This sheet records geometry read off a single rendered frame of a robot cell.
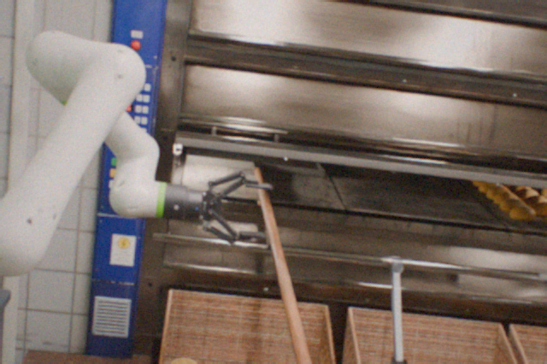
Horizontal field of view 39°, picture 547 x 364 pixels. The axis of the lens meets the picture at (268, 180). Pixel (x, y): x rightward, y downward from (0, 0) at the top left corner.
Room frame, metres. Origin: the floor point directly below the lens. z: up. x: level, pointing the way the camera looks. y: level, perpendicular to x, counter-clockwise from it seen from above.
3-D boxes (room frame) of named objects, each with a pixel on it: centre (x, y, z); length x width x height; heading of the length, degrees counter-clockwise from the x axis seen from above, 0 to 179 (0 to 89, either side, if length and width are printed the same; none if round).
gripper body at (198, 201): (1.92, 0.16, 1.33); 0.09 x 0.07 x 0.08; 96
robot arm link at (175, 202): (1.92, 0.23, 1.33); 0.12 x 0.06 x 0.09; 6
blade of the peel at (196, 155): (3.12, 0.08, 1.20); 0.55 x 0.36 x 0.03; 97
